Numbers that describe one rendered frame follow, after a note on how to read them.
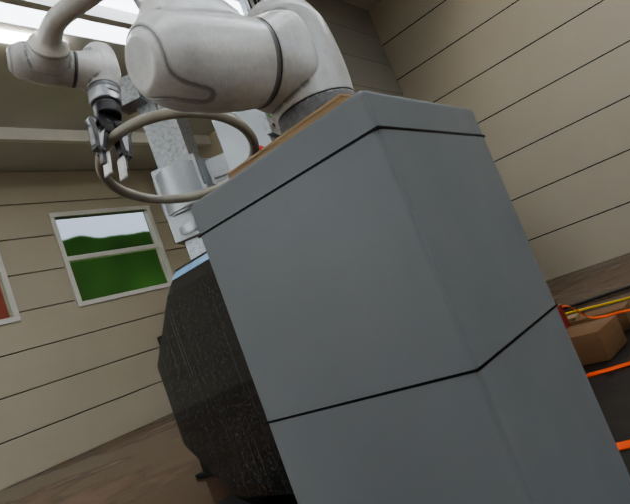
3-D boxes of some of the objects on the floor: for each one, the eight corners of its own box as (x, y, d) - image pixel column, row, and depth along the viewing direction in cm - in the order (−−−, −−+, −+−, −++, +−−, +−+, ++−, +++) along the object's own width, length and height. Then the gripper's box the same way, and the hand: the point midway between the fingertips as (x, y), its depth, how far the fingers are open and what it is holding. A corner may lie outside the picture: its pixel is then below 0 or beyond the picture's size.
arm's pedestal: (684, 502, 99) (505, 96, 108) (650, 733, 59) (371, 60, 68) (441, 520, 129) (317, 201, 138) (311, 681, 89) (148, 218, 98)
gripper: (85, 88, 150) (94, 162, 141) (139, 109, 163) (151, 178, 154) (70, 104, 154) (79, 177, 145) (125, 123, 167) (136, 191, 158)
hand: (115, 167), depth 151 cm, fingers closed on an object, 4 cm apart
